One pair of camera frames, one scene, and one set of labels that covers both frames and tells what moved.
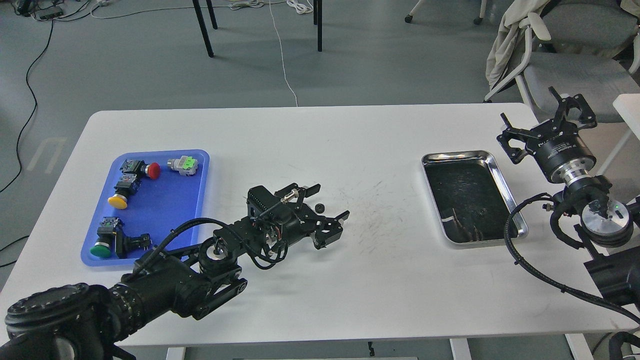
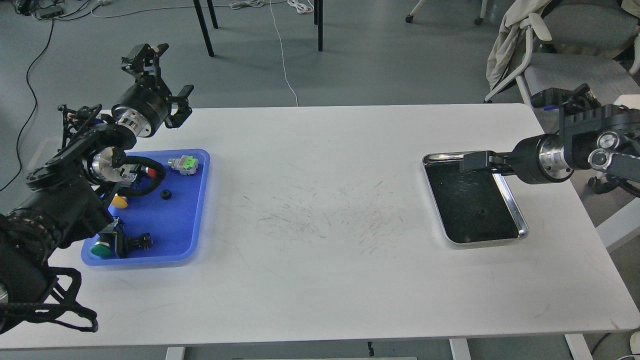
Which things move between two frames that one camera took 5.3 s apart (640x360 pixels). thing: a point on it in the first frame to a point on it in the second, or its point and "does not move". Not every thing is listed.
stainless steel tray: [472, 198] does not move
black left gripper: [272, 223] to [148, 103]
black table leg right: [317, 11] does not move
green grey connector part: [186, 165] does not move
